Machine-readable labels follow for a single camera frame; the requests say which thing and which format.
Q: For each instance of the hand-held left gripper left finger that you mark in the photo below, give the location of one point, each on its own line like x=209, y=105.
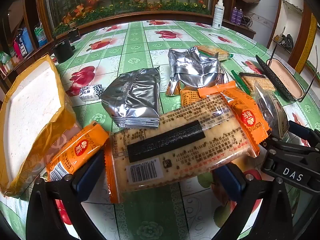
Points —
x=90, y=177

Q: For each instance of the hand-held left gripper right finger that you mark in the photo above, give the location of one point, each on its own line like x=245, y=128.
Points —
x=229, y=181

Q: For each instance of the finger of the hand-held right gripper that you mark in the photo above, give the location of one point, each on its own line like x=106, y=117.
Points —
x=303, y=131
x=287, y=147

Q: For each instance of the orange barcode snack packet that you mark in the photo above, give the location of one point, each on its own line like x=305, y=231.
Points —
x=72, y=150

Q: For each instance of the dark green snack packet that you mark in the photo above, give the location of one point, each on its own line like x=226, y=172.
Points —
x=270, y=110

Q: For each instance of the green-end cracker packet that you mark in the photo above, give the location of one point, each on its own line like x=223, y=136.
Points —
x=257, y=81
x=212, y=52

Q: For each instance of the large clear cracker packet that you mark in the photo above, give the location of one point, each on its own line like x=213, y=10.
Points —
x=175, y=140

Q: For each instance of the white milk candy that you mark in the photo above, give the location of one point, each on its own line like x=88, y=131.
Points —
x=91, y=92

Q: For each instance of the silver foil packet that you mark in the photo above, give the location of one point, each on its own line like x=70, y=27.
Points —
x=195, y=72
x=135, y=100

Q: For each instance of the yellow foam tray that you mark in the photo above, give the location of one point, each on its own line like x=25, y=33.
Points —
x=30, y=110

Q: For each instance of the small orange snack packet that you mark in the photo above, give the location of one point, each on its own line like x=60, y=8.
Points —
x=188, y=97

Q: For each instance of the dark eyeglass case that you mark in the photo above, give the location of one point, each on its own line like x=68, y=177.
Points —
x=282, y=77

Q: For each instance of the green checked tablecloth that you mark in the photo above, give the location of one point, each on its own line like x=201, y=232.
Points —
x=140, y=60

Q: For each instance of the black round container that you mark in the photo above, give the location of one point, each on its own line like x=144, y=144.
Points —
x=62, y=50

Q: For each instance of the purple bottle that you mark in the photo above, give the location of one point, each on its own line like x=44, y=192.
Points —
x=233, y=15
x=240, y=16

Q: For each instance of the black square container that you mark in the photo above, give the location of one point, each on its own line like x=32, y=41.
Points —
x=74, y=34

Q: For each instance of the white spray bottle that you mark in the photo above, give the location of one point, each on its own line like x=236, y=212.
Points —
x=218, y=15

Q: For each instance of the green bag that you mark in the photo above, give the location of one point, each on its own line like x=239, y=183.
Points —
x=5, y=57

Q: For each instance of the wooden shelf cabinet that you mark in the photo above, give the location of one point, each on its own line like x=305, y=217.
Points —
x=32, y=10

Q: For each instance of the artificial flower display panel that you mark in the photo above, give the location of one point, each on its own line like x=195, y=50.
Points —
x=125, y=0

